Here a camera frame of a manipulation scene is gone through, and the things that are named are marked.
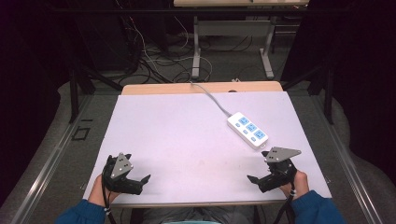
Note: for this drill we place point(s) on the person's left hand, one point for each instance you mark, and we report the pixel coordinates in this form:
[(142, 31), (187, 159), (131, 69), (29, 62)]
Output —
[(98, 193)]

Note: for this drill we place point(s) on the white table mat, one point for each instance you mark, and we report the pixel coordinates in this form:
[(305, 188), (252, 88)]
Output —
[(186, 149)]

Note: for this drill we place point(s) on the white power strip blue sockets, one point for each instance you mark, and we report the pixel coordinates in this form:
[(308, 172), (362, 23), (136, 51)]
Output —
[(247, 130)]

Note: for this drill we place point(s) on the person's right hand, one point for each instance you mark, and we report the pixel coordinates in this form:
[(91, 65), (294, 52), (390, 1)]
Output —
[(299, 183)]

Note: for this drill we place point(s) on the metal floor rail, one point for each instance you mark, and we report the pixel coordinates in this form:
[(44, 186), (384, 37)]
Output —
[(46, 168), (345, 165)]

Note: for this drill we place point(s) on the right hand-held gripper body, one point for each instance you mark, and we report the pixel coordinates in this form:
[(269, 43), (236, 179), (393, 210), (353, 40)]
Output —
[(278, 168)]

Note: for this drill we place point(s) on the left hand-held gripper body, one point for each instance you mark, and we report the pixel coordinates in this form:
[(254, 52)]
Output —
[(120, 174)]

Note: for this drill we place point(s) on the black metal stand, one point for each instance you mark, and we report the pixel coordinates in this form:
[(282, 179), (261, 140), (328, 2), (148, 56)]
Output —
[(77, 90), (323, 90)]

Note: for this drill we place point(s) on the wooden table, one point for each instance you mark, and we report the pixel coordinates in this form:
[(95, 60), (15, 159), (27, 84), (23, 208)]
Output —
[(174, 88)]

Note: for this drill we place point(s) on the person's lap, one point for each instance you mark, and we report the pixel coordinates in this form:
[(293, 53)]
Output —
[(193, 216)]

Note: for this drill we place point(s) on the grey-legged desk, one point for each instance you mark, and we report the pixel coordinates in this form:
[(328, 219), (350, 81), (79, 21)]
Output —
[(232, 28)]

